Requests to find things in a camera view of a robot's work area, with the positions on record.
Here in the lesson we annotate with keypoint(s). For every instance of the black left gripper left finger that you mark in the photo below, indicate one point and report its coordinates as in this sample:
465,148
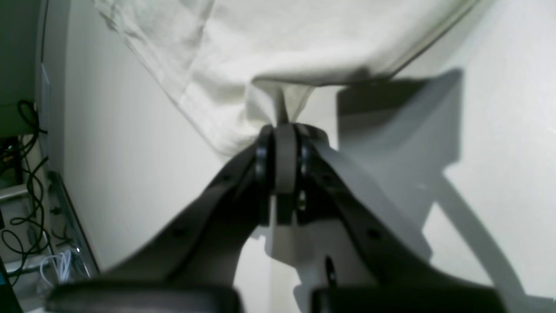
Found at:
190,265

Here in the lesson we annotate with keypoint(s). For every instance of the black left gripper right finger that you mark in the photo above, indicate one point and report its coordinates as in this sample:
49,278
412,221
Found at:
387,246

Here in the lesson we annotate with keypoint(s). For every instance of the white T-shirt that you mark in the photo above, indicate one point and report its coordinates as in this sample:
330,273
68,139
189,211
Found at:
233,66

